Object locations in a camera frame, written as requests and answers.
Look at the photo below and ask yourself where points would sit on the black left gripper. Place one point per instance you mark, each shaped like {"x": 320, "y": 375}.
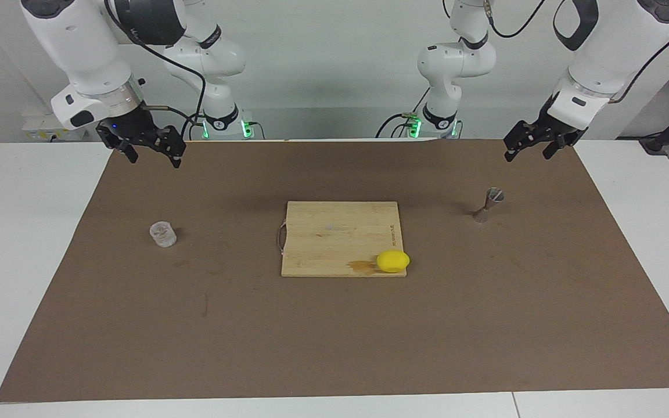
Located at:
{"x": 561, "y": 125}

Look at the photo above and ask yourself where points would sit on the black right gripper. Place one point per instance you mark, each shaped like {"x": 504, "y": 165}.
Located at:
{"x": 131, "y": 125}

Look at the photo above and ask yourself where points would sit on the clear glass cup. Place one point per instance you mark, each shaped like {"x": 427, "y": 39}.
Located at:
{"x": 163, "y": 235}

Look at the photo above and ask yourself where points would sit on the metal jigger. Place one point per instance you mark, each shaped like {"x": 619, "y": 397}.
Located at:
{"x": 484, "y": 215}

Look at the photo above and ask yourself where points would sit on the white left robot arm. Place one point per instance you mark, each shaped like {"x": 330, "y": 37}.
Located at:
{"x": 456, "y": 58}

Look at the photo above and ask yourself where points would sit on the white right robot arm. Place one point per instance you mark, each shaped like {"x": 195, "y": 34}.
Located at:
{"x": 79, "y": 46}

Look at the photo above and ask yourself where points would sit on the yellow lemon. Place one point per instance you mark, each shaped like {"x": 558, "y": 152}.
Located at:
{"x": 392, "y": 262}

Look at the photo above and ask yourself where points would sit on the wooden cutting board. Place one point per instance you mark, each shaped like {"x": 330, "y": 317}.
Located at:
{"x": 334, "y": 238}

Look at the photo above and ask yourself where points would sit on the brown table mat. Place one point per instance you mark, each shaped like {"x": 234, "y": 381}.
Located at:
{"x": 334, "y": 337}

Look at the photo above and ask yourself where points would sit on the white wall power box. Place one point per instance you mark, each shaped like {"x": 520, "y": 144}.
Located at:
{"x": 38, "y": 125}

